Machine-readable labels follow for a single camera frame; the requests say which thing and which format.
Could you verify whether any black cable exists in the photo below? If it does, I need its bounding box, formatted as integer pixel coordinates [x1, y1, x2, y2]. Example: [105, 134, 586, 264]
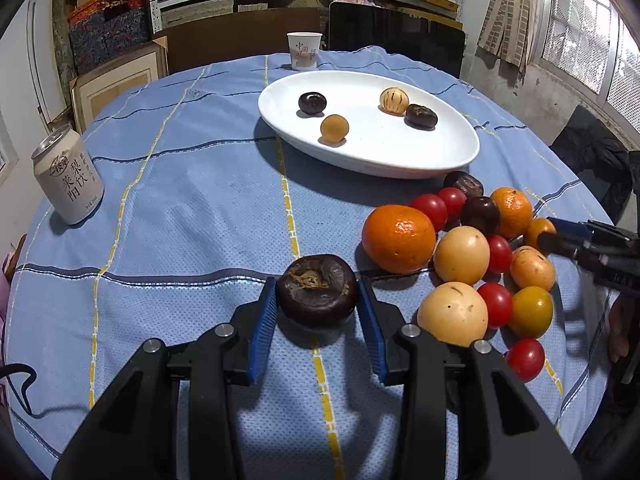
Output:
[0, 362, 42, 418]

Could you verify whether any white oval plate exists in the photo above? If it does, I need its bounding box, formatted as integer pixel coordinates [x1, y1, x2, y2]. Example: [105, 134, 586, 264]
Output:
[258, 70, 480, 179]

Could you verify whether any framed picture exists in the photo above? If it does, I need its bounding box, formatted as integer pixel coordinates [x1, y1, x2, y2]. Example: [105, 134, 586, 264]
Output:
[70, 36, 168, 132]

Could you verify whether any striped pepino melon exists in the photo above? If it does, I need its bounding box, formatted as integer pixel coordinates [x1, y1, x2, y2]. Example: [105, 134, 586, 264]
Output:
[380, 87, 410, 116]

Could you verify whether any pale orange fruit with stem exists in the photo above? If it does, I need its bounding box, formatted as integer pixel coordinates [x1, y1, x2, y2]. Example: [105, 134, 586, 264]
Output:
[510, 246, 555, 292]

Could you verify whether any large orange mandarin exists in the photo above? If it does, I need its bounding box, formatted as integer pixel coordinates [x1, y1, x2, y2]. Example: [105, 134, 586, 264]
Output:
[361, 204, 436, 275]

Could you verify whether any red cherry tomato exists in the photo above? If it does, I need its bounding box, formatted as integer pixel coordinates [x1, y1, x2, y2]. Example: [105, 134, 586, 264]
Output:
[477, 283, 513, 330]
[410, 193, 448, 232]
[506, 338, 546, 382]
[487, 234, 513, 274]
[437, 186, 468, 226]

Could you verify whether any small yellow orange tomato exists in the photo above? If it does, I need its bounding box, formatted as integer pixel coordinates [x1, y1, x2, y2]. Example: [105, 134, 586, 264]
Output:
[509, 286, 554, 339]

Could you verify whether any dark water chestnut back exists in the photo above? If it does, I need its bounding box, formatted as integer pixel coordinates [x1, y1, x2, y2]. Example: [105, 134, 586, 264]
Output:
[442, 170, 484, 198]

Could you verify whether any pale yellow passion fruit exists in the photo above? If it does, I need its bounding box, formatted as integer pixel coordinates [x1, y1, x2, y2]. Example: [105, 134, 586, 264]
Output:
[416, 282, 488, 347]

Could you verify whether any black chair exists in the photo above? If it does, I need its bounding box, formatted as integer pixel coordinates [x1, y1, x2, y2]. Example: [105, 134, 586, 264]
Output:
[328, 1, 465, 78]

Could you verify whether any blue checked tablecloth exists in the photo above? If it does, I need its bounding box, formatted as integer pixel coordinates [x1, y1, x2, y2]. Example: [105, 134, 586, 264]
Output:
[4, 53, 435, 479]

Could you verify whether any brown wooden board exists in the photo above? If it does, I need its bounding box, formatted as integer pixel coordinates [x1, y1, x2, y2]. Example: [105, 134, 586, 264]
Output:
[153, 8, 326, 74]

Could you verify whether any dark purple plum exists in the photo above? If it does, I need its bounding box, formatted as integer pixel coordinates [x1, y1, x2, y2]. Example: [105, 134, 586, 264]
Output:
[298, 91, 326, 116]
[460, 196, 500, 236]

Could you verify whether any beige drink can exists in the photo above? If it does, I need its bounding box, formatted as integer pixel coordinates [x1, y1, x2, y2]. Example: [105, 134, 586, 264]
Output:
[32, 125, 104, 226]

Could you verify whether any small glossy orange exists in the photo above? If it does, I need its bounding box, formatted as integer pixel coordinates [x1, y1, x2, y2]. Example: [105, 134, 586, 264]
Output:
[524, 218, 556, 250]

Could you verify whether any small yellow round fruit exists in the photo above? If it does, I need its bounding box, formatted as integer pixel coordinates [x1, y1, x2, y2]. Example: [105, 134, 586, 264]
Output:
[320, 114, 349, 144]

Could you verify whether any pale orange round fruit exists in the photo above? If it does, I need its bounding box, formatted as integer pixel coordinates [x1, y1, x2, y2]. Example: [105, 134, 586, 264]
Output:
[434, 226, 490, 285]

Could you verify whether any large dark water chestnut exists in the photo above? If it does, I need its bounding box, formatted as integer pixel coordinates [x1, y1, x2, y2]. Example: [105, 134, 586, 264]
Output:
[405, 104, 438, 130]

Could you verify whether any beige patterned curtain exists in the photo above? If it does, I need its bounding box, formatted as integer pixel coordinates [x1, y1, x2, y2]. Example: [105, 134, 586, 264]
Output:
[477, 0, 546, 78]

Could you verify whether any white paper cup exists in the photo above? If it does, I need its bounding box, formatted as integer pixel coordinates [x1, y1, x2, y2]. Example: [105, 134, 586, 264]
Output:
[288, 32, 322, 72]

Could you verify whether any dark sofa with clothes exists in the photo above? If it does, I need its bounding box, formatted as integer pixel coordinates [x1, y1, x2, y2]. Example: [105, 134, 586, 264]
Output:
[550, 105, 639, 224]

